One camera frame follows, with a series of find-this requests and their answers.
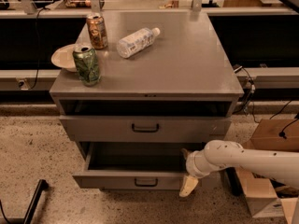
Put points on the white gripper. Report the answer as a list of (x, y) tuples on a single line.
[(192, 164)]

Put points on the grey drawer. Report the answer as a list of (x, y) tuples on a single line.
[(144, 129), (157, 166)]

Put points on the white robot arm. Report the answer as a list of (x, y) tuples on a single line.
[(218, 155)]

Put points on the open cardboard box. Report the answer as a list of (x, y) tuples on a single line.
[(264, 197)]

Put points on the grey metal drawer cabinet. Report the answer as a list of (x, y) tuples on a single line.
[(184, 73)]

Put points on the grey top drawer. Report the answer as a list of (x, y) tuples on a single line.
[(144, 129)]

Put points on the black bar beside cabinet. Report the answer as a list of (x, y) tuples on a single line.
[(234, 182)]

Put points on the clear plastic water bottle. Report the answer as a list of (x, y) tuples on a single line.
[(137, 41)]

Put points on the black metal stand leg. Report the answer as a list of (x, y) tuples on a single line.
[(41, 186)]

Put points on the green soda can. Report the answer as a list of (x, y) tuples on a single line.
[(86, 62)]

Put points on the orange soda can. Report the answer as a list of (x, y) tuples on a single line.
[(97, 30)]

